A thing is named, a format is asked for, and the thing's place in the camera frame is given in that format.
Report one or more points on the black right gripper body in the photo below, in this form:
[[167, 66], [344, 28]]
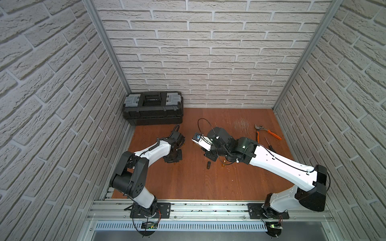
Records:
[[212, 153]]

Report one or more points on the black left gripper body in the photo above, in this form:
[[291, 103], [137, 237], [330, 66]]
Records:
[[173, 156]]

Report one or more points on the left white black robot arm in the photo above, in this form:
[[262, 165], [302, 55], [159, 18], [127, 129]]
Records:
[[130, 174]]

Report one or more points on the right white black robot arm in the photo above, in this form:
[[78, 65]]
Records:
[[309, 183]]

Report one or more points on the black plastic toolbox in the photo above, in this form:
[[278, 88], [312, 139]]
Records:
[[154, 108]]

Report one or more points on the black orange screwdriver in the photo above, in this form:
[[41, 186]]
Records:
[[270, 147]]

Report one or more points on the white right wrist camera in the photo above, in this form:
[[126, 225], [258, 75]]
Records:
[[202, 141]]

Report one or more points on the orange handled pliers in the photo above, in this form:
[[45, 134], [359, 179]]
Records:
[[259, 128]]

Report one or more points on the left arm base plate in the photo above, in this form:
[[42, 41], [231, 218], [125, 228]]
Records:
[[164, 210]]

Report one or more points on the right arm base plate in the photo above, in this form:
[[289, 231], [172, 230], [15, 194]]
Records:
[[259, 211]]

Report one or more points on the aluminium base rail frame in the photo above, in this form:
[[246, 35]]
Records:
[[199, 215]]

